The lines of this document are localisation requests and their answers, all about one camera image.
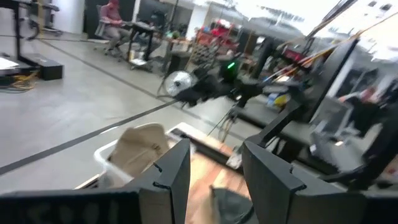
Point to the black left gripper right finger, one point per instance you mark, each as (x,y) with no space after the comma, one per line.
(273,193)

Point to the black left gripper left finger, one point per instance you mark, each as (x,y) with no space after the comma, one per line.
(174,183)

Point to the khaki cap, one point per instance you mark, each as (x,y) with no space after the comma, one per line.
(140,149)

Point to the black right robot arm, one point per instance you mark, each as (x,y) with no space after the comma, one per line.
(248,85)

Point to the dark green cap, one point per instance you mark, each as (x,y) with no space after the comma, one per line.
(231,207)

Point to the red storage shelf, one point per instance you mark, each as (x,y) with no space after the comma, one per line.
(217,32)

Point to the clear plastic bin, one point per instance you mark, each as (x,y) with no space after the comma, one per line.
(107,161)

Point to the black desk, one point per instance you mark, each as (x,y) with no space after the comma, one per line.
(141,29)

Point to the seated person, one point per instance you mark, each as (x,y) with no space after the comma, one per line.
(113,25)

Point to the grey office chair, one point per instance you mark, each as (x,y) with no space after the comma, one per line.
(101,29)

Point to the standing person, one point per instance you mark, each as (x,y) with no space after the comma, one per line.
(363,109)

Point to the black stand base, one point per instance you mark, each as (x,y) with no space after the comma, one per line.
(46,67)

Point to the black aluminium rig frame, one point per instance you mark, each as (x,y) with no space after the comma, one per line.
(329,77)

